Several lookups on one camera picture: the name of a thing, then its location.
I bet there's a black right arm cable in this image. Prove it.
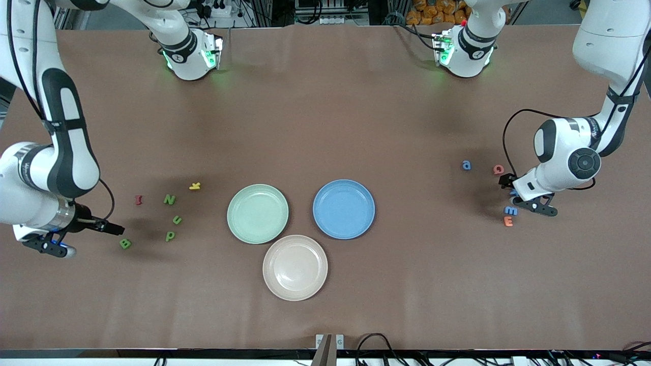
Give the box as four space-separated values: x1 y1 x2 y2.
5 0 115 224

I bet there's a black cable bundle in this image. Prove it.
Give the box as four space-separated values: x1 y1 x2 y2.
547 342 651 366

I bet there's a brown table cover sheet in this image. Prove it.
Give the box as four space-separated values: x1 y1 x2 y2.
0 24 651 351

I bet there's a blue plate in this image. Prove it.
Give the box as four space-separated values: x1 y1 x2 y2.
312 179 376 240

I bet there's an orange snack bag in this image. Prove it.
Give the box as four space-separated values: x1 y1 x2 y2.
407 0 471 26

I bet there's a grey metal bracket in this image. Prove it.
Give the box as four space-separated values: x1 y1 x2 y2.
315 333 345 366

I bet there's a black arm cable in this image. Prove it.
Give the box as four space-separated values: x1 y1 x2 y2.
5 0 115 224
502 108 603 192

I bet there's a black table edge rail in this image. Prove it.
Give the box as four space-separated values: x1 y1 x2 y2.
0 348 651 360

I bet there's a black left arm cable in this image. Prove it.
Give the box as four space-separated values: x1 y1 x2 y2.
502 108 603 192

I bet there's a black cable loop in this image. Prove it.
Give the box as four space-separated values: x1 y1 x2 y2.
355 332 407 366

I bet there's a green plate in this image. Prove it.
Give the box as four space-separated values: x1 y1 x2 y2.
227 184 289 245

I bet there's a base connector box green light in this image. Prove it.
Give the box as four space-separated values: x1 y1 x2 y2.
431 32 454 67
202 33 224 70

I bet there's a pink plate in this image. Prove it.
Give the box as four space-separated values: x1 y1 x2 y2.
262 234 329 302

